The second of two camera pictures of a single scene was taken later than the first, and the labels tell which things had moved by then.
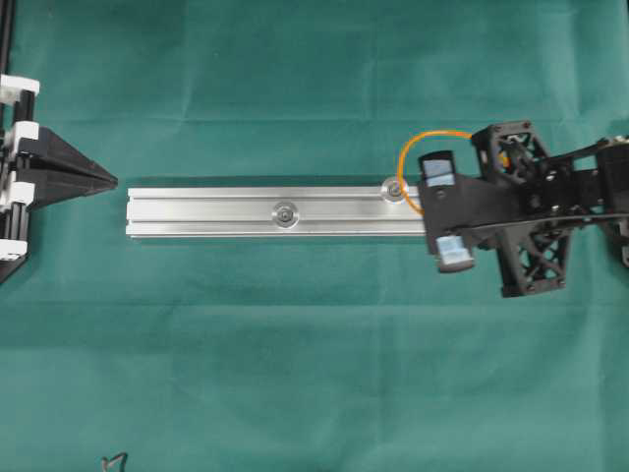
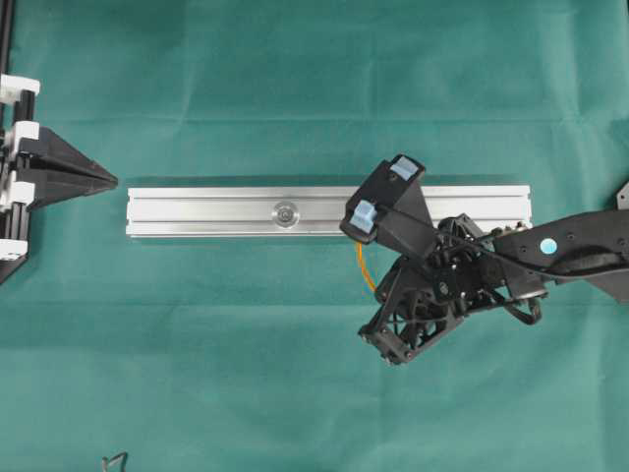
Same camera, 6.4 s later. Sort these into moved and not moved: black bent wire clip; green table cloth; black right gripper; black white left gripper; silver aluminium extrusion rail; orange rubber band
Moved: orange rubber band; black right gripper
Not moved: black white left gripper; green table cloth; black bent wire clip; silver aluminium extrusion rail
